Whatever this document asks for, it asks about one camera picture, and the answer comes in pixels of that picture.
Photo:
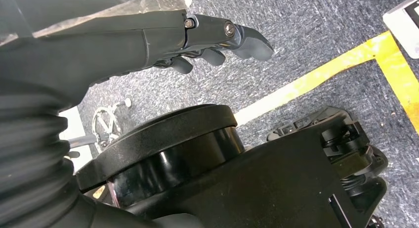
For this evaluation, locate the black round robot joint disc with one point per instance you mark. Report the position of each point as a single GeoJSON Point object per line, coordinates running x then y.
{"type": "Point", "coordinates": [163, 144]}

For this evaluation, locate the white panel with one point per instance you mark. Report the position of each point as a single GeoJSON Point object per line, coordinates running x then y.
{"type": "Point", "coordinates": [77, 128]}

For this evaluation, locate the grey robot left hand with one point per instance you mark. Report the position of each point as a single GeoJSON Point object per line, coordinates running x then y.
{"type": "Point", "coordinates": [98, 53]}

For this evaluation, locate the clear plastic film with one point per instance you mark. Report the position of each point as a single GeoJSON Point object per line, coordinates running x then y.
{"type": "Point", "coordinates": [154, 0]}

